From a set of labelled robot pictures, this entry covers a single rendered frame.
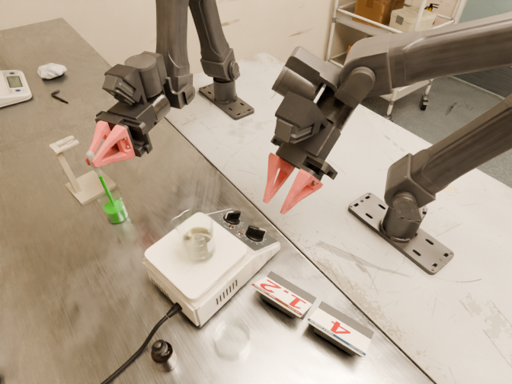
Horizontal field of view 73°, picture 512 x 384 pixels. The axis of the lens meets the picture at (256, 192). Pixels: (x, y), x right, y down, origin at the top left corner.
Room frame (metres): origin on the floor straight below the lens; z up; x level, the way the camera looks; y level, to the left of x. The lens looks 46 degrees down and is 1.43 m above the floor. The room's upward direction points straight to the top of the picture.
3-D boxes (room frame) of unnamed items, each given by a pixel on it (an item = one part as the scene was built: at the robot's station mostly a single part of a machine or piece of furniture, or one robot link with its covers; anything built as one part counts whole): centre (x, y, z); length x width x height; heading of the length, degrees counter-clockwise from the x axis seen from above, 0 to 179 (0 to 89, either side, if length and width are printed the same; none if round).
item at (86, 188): (0.54, 0.36, 0.96); 0.08 x 0.08 x 0.13; 46
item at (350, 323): (0.22, -0.13, 0.92); 0.09 x 0.06 x 0.04; 55
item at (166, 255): (0.31, 0.09, 0.98); 0.12 x 0.12 x 0.01; 48
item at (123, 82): (0.55, 0.24, 1.11); 0.07 x 0.06 x 0.11; 67
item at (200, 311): (0.33, 0.08, 0.94); 0.22 x 0.13 x 0.08; 138
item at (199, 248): (0.31, 0.09, 1.02); 0.06 x 0.05 x 0.08; 90
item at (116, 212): (0.45, 0.28, 0.93); 0.04 x 0.04 x 0.06
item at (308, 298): (0.27, -0.05, 0.92); 0.09 x 0.06 x 0.04; 55
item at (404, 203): (0.41, -0.26, 1.00); 0.09 x 0.06 x 0.06; 160
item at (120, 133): (0.49, 0.27, 1.05); 0.09 x 0.07 x 0.07; 157
